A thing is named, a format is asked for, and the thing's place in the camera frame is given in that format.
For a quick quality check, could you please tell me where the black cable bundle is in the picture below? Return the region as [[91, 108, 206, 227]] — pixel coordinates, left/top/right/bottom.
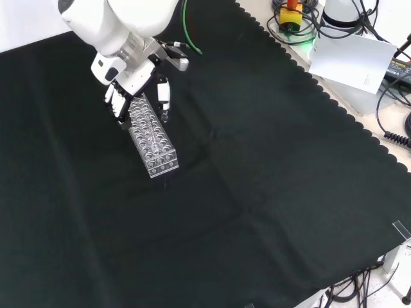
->
[[319, 256, 391, 308]]

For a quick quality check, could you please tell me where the pale white board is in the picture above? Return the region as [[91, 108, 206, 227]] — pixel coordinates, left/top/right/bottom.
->
[[308, 33, 398, 95]]

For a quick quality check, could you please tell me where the yellow stop button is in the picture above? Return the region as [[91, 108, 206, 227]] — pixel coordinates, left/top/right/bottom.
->
[[278, 0, 304, 33]]

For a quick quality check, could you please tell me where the black bench cloth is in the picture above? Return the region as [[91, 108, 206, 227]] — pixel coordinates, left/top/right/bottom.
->
[[0, 0, 411, 308]]

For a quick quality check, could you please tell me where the clear glass test tube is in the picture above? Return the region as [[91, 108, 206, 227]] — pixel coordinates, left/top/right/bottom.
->
[[141, 118, 160, 152]]

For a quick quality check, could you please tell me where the black coiled cable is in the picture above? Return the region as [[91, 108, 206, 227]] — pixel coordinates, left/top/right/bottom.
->
[[383, 130, 411, 148]]

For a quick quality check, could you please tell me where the black looped cable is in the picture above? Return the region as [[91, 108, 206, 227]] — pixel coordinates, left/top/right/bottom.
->
[[267, 5, 319, 45]]

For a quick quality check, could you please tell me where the green cable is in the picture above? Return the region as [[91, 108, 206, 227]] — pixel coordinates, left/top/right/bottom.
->
[[182, 0, 204, 56]]

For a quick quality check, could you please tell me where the clear test tube rack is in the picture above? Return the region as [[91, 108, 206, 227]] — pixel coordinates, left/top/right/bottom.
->
[[127, 94, 179, 180]]

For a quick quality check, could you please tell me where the black power adapter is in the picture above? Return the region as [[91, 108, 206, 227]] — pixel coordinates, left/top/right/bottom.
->
[[384, 53, 411, 81]]

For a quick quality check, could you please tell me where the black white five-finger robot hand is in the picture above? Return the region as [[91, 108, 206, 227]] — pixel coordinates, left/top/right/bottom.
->
[[91, 53, 172, 130]]

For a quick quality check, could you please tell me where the clear cloth clip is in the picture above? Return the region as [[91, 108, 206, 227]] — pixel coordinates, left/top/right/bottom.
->
[[392, 220, 411, 241]]

